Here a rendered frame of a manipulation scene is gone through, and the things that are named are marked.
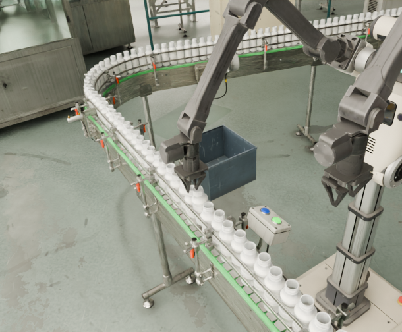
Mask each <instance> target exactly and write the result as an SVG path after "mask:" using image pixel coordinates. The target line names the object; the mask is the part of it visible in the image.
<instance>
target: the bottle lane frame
mask: <svg viewBox="0 0 402 332"><path fill-rule="evenodd" d="M89 118H90V121H91V122H92V124H93V125H94V127H95V129H96V132H97V133H98V139H100V138H101V132H104V133H105V135H106V136H108V135H107V133H106V132H105V131H104V130H103V129H102V127H101V126H100V125H99V124H98V123H97V122H96V121H95V120H94V119H93V117H91V116H90V117H89ZM107 145H108V148H109V153H110V156H111V159H112V160H114V159H117V158H118V157H117V153H118V154H119V157H120V159H118V160H116V161H114V162H113V163H114V164H115V165H116V166H118V165H119V160H120V161H121V165H120V166H119V167H118V169H119V170H120V172H121V173H122V174H123V175H124V177H125V178H126V179H127V180H128V181H129V183H130V184H132V183H134V182H136V181H137V179H136V178H137V177H138V176H137V174H141V176H142V178H143V179H144V178H145V177H144V175H143V174H142V173H141V172H140V171H139V170H138V169H137V167H135V165H134V164H133V163H132V162H131V160H130V159H129V158H128V157H127V156H126V155H125V153H123V151H121V149H120V148H119V147H118V146H117V144H115V143H114V142H113V141H112V139H111V138H107ZM143 186H144V191H145V195H146V201H147V204H148V205H151V204H154V203H155V200H154V199H155V198H154V197H156V198H157V202H158V203H157V205H158V209H159V211H157V212H155V213H154V214H155V216H156V217H157V218H158V219H159V220H160V222H161V223H162V224H163V226H164V227H165V228H166V229H167V230H168V232H169V233H170V234H171V236H172V237H173V238H174V239H175V240H176V242H177V243H178V244H179V246H180V247H181V248H182V249H183V250H185V249H186V248H188V247H190V246H191V245H190V242H191V241H192V238H193V237H196V238H197V242H200V238H201V237H199V238H198V237H197V236H196V235H195V234H194V232H196V231H194V232H192V231H191V229H190V228H189V227H190V226H187V224H186V223H185V220H184V221H183V220H182V219H181V218H180V217H179V216H180V215H177V213H176V212H175V210H173V209H172V207H171V205H169V204H168V203H167V200H164V199H163V197H162V196H161V195H160V194H159V193H158V192H159V191H157V190H156V189H155V187H153V186H152V185H151V184H150V183H149V181H148V180H145V181H144V185H143ZM204 245H205V244H202V245H200V251H198V255H199V262H200V270H201V272H204V271H205V270H207V269H209V268H210V262H211V263H212V264H213V270H212V271H213V273H214V278H213V277H212V278H211V279H208V280H207V281H208V282H209V283H210V284H211V286H212V287H213V288H214V289H215V291H216V292H217V293H218V295H219V296H220V297H221V298H222V300H223V301H224V302H225V303H226V305H227V306H228V307H229V308H230V310H231V311H232V312H233V313H234V314H235V316H236V317H237V318H238V320H239V321H240V322H241V323H242V324H243V326H244V327H245V328H246V330H247V331H248V332H280V331H279V329H278V328H277V327H276V326H275V325H274V323H275V322H276V321H277V320H275V321H273V322H272V321H270V319H269V318H268V317H267V316H266V313H267V312H268V311H267V312H263V311H261V309H260V308H259V307H258V304H259V303H260V302H258V303H255V302H254V301H253V300H252V299H251V297H250V295H251V294H247V293H246V292H245V291H244V290H243V287H244V286H245V285H244V286H240V285H239V284H238V282H236V279H237V278H238V277H237V278H235V279H234V278H233V277H232V276H231V275H230V274H229V272H230V271H231V270H229V271H227V270H226V269H225V268H224V267H223V264H224V263H219V261H218V260H217V257H218V256H216V257H214V255H213V254H212V253H211V251H209V250H208V249H207V248H206V247H205V246H204ZM252 294H253V293H252Z"/></svg>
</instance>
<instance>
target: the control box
mask: <svg viewBox="0 0 402 332"><path fill-rule="evenodd" d="M262 208H267V209H269V211H270V212H269V213H264V212H262V211H261V209H262ZM274 217H278V218H280V216H278V215H277V214H276V213H275V212H273V211H272V210H271V209H270V208H269V207H268V206H266V205H264V206H257V207H251V208H250V210H249V213H248V216H247V219H248V226H249V227H250V228H251V229H252V230H253V231H254V232H255V233H256V234H257V235H258V236H259V237H260V240H259V243H258V245H257V247H256V248H257V249H258V250H259V249H260V248H261V246H262V243H263V240H264V241H265V242H266V243H267V244H268V245H267V249H266V253H268V249H269V245H270V246H272V245H275V244H280V243H283V242H286V240H287V237H288V235H289V232H290V230H291V226H290V224H288V223H287V222H286V221H284V220H283V219H282V218H280V219H281V223H276V222H274V221H273V220H272V219H273V218H274Z"/></svg>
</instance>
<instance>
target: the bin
mask: <svg viewBox="0 0 402 332"><path fill-rule="evenodd" d="M256 149H257V147H256V146H255V145H254V144H252V143H250V142H249V141H248V140H246V139H244V138H243V137H242V136H240V135H238V134H237V133H236V132H234V131H232V130H231V129H230V128H228V127H226V126H225V125H224V124H223V125H221V126H218V127H215V128H213V129H210V130H207V131H205V132H203V133H202V141H201V142H199V158H200V160H201V161H202V162H203V163H205V164H206V165H207V166H208V171H207V170H206V171H204V172H205V173H206V177H205V179H204V180H203V181H202V183H201V184H200V186H202V188H203V190H204V193H205V194H207V196H208V199H209V201H212V200H214V199H216V198H218V197H221V196H223V195H225V194H227V193H229V192H231V191H233V190H236V189H238V188H240V187H242V186H244V185H246V184H248V183H250V182H252V181H254V180H256Z"/></svg>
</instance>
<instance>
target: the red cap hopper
mask: <svg viewBox="0 0 402 332"><path fill-rule="evenodd" d="M156 1H157V0H148V4H149V9H150V17H154V16H157V14H162V13H172V12H177V11H179V9H172V10H167V11H159V10H160V9H161V7H165V6H170V5H178V4H179V2H176V3H167V4H164V3H165V1H166V0H163V1H162V3H161V4H160V5H155V2H156ZM185 3H186V8H182V11H185V10H187V12H190V10H191V9H192V11H196V9H195V0H191V3H190V2H189V1H188V0H183V1H181V4H185ZM156 7H158V8H157V10H156ZM192 19H193V20H191V21H192V22H198V21H197V19H196V14H192ZM154 24H155V26H153V27H154V28H157V27H160V26H159V25H158V20H157V19H154Z"/></svg>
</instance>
